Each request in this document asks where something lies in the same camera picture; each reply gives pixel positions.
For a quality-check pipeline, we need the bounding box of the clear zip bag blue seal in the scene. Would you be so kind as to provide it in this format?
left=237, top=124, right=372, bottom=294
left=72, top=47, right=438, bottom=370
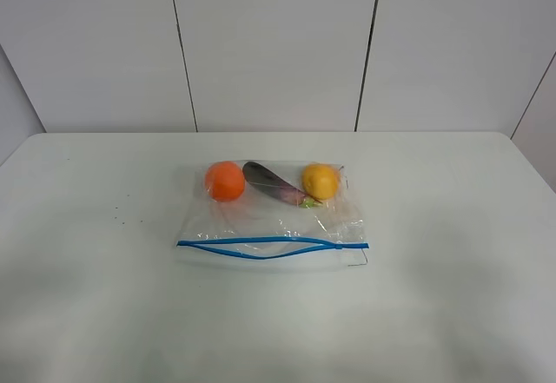
left=175, top=160, right=369, bottom=272

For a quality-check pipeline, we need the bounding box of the purple eggplant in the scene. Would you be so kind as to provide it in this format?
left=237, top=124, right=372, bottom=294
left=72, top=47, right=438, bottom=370
left=242, top=161, right=321, bottom=208

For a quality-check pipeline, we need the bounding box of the yellow pear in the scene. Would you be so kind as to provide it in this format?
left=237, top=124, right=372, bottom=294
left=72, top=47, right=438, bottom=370
left=301, top=163, right=341, bottom=201

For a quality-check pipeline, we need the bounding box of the orange fruit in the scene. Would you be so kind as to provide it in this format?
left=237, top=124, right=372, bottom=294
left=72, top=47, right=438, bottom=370
left=204, top=161, right=245, bottom=202

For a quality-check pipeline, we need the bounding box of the thin bent wire piece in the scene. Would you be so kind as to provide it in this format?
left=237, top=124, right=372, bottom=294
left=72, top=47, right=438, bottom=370
left=347, top=247, right=371, bottom=267

